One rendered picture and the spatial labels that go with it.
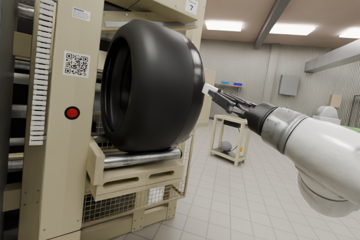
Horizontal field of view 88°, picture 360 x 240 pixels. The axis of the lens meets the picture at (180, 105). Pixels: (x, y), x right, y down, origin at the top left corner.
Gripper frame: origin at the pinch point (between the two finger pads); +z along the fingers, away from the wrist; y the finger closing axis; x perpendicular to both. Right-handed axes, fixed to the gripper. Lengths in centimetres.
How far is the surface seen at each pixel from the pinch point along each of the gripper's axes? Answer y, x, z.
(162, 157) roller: -0.1, 34.0, 14.0
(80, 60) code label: 31.6, 3.8, 30.1
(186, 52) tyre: 0.1, -8.5, 18.2
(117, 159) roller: 18.4, 33.2, 14.6
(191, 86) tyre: -0.7, 1.9, 10.7
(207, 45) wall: -556, -47, 651
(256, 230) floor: -125, 126, 7
